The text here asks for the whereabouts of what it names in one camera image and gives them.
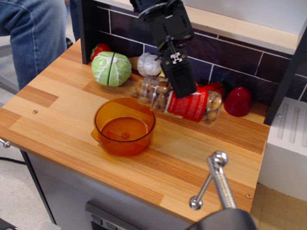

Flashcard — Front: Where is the orange transparent plastic pot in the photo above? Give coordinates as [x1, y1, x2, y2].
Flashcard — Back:
[91, 98, 156, 157]

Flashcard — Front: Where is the small metal knob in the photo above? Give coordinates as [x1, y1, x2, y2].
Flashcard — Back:
[0, 139, 11, 148]

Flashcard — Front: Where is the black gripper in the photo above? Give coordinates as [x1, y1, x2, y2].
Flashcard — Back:
[139, 4, 197, 98]

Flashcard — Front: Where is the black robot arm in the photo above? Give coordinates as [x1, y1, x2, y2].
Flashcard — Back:
[130, 0, 197, 98]

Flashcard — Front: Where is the black shelf post right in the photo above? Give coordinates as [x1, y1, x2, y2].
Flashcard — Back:
[263, 22, 307, 126]

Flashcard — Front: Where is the black cable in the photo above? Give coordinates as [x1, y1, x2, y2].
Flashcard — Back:
[0, 157, 26, 165]

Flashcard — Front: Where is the person leg in jeans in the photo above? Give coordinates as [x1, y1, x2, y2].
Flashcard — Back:
[0, 0, 67, 89]

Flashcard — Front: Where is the green toy cabbage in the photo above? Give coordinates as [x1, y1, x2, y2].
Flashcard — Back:
[92, 51, 132, 87]

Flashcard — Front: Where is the almond jar with red label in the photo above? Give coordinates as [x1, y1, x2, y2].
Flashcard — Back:
[133, 76, 223, 125]

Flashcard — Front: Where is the grey control panel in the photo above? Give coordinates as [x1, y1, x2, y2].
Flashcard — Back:
[85, 202, 139, 230]

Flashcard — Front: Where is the toy bread cone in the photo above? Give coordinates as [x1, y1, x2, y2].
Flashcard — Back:
[129, 57, 140, 71]

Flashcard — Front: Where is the white toy garlic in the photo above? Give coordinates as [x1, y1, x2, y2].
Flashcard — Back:
[137, 52, 162, 76]

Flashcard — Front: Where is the red toy chili pepper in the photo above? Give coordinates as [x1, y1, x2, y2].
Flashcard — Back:
[199, 82, 226, 98]

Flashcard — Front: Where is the red toy strawberry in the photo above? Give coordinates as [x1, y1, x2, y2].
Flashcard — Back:
[91, 43, 111, 61]

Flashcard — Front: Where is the black shelf post left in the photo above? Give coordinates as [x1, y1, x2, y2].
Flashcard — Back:
[77, 0, 98, 64]

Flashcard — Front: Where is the black shelf post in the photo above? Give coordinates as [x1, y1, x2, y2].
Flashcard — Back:
[77, 0, 98, 64]
[263, 22, 307, 126]

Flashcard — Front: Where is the metal clamp screw handle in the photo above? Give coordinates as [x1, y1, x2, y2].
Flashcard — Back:
[185, 150, 259, 230]

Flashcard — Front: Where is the black office chair base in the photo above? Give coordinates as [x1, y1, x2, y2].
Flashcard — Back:
[66, 37, 73, 49]

